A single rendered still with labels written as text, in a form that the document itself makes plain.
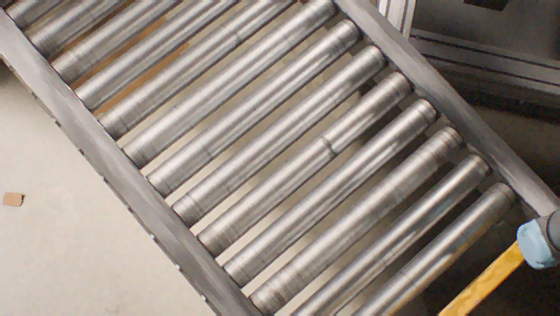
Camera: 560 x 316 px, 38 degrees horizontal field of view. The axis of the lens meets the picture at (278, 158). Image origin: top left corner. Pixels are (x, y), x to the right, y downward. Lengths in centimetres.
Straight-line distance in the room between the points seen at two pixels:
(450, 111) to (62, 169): 115
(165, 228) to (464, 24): 112
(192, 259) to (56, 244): 90
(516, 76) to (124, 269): 111
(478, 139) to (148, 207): 56
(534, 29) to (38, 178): 135
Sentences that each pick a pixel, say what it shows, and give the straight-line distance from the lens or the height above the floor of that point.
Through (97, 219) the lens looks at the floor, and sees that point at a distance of 216.
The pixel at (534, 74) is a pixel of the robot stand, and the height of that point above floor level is 23.
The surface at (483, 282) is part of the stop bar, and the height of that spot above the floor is 82.
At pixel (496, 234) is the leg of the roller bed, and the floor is 60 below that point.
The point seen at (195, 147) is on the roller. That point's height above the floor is 80.
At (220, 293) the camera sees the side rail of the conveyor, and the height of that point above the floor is 80.
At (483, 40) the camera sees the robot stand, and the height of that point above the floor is 21.
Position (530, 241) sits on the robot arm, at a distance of 129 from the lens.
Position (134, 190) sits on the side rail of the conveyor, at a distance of 133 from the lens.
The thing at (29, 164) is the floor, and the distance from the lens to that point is 223.
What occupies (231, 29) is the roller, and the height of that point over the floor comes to 80.
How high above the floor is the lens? 209
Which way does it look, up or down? 74 degrees down
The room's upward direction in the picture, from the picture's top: 11 degrees clockwise
